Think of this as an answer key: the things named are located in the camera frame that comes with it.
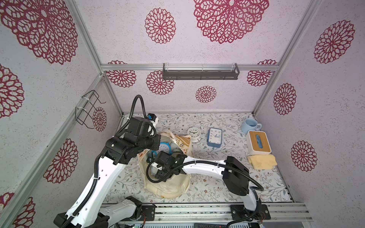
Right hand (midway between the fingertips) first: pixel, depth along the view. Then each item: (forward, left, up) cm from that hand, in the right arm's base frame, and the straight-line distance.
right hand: (159, 166), depth 83 cm
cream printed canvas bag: (-9, -11, -4) cm, 14 cm away
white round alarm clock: (+28, -22, -4) cm, 36 cm away
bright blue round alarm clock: (+12, -2, +2) cm, 13 cm away
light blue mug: (+39, -65, -6) cm, 76 cm away
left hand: (+3, -2, +23) cm, 24 cm away
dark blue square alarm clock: (+26, -36, -6) cm, 45 cm away
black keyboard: (-27, -28, -5) cm, 39 cm away
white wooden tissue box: (+21, -65, -5) cm, 68 cm away
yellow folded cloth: (+7, -64, -7) cm, 64 cm away
